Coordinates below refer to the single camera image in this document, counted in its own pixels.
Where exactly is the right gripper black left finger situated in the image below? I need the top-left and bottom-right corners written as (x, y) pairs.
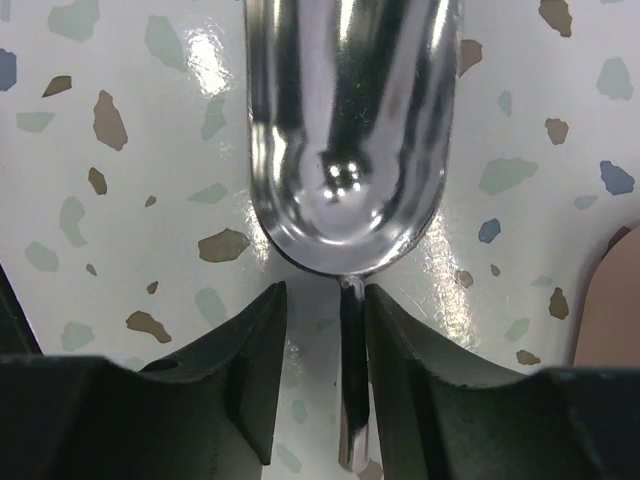
top-left (1, 282), bottom-right (287, 479)

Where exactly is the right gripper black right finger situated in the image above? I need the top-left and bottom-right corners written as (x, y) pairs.
top-left (365, 285), bottom-right (639, 479)

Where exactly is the pink tray of lollipops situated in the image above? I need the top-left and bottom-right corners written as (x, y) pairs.
top-left (573, 228), bottom-right (639, 367)

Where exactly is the metal scoop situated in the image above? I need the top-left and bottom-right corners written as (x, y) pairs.
top-left (245, 0), bottom-right (462, 473)

